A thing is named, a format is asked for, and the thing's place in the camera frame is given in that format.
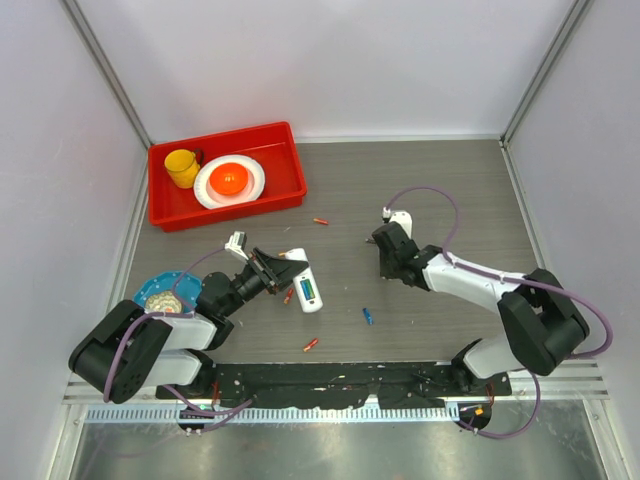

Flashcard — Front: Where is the white paper plate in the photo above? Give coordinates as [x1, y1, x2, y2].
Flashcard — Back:
[193, 155, 266, 210]

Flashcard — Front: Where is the white remote control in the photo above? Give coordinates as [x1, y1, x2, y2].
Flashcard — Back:
[285, 248, 323, 314]

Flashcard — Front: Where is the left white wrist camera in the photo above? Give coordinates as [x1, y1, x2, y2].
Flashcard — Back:
[224, 231, 249, 261]

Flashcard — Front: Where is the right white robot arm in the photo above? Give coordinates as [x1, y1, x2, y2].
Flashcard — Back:
[372, 221, 590, 395]

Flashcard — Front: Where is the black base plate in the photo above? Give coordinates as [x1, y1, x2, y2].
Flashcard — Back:
[172, 362, 512, 410]

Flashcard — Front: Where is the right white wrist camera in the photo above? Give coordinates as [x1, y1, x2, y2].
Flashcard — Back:
[382, 207, 413, 238]

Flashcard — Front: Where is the green battery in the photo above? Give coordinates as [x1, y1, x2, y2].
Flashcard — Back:
[301, 279, 316, 301]

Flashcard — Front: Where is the blue patterned plate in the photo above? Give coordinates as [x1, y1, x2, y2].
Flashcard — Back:
[133, 271, 202, 313]

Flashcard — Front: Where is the orange bowl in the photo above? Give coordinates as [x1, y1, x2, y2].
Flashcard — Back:
[209, 162, 249, 196]

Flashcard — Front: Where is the red orange battery middle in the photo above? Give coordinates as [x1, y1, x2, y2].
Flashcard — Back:
[283, 287, 295, 305]

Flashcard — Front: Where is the red plastic bin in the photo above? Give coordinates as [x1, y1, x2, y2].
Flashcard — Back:
[148, 122, 307, 232]

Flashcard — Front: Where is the red orange battery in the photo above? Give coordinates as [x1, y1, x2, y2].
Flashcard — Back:
[283, 287, 295, 305]
[302, 338, 319, 353]

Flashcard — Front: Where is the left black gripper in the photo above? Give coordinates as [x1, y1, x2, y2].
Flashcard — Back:
[221, 248, 307, 317]

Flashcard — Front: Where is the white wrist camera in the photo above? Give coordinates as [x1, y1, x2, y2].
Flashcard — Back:
[224, 231, 249, 261]
[382, 207, 413, 238]

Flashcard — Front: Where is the yellow mug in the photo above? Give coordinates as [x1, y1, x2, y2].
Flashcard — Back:
[164, 149, 203, 189]

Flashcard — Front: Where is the white slotted cable duct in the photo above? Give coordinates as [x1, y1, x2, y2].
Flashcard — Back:
[85, 402, 459, 424]

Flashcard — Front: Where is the red orange battery lower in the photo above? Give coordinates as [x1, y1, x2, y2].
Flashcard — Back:
[302, 338, 319, 353]

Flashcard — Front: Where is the blue battery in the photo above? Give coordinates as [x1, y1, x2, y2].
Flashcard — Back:
[362, 308, 374, 325]
[301, 280, 314, 301]

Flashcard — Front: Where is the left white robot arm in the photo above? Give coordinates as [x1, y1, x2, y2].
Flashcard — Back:
[68, 248, 309, 404]

